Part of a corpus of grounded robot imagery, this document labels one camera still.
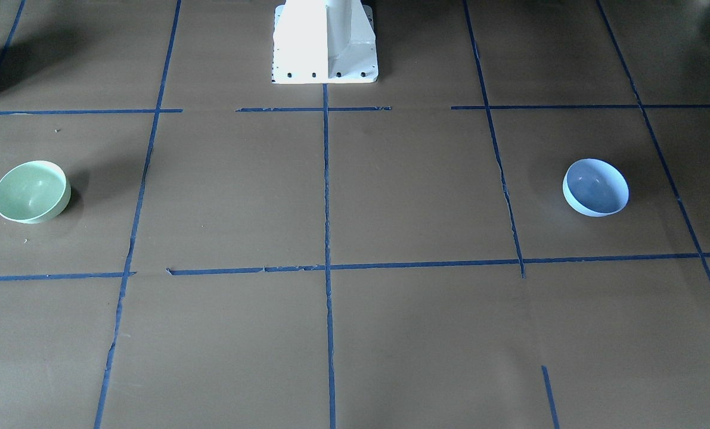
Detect blue bowl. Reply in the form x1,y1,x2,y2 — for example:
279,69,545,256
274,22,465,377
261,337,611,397
562,158,630,217

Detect green bowl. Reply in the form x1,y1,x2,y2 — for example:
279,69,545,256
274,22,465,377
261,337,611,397
0,160,72,223

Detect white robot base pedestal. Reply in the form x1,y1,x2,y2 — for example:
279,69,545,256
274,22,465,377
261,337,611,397
271,1,379,85

